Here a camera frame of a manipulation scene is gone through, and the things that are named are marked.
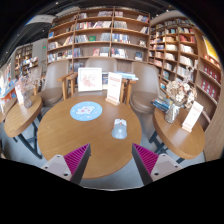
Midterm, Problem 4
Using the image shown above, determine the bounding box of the dark upright book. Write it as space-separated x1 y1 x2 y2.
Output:
101 73 110 86

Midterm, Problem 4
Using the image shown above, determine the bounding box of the small white table sign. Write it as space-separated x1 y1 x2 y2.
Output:
14 87 25 106
181 100 205 133

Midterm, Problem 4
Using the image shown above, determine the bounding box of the white sign on wooden base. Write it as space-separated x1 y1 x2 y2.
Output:
105 71 123 107

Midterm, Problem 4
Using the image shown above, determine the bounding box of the wide wooden bookshelf unit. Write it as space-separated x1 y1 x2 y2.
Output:
46 5 151 73

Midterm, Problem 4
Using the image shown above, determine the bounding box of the round wooden side table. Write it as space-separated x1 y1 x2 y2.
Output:
148 106 207 165
3 94 44 159

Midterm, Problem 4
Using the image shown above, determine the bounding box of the white hanging ceiling panel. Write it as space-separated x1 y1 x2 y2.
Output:
25 13 58 26

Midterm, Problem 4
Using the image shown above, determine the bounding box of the round blue mouse pad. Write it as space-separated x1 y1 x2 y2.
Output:
69 100 104 122

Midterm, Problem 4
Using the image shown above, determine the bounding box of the white framed flower picture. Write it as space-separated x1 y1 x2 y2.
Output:
77 67 104 93

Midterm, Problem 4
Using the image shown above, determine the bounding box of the grey computer mouse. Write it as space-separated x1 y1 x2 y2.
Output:
111 118 129 140

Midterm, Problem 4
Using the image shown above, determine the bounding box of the curved wooden bookshelf unit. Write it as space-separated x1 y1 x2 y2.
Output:
148 13 224 162

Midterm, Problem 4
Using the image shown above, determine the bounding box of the colourful book display stand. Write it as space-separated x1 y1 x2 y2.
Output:
0 63 18 114

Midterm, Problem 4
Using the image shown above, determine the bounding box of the glass vase with dried flowers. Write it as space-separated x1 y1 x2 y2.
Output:
165 66 198 125

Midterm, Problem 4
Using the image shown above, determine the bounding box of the stack of light blue books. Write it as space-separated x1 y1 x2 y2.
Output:
116 71 139 82

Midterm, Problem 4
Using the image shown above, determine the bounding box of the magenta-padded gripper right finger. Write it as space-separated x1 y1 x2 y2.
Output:
131 143 184 186

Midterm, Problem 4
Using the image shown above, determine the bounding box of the distant wooden bookshelf unit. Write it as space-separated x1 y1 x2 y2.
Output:
13 42 39 79

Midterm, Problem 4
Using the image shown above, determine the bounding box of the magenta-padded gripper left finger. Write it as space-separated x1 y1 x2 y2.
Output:
41 143 92 185

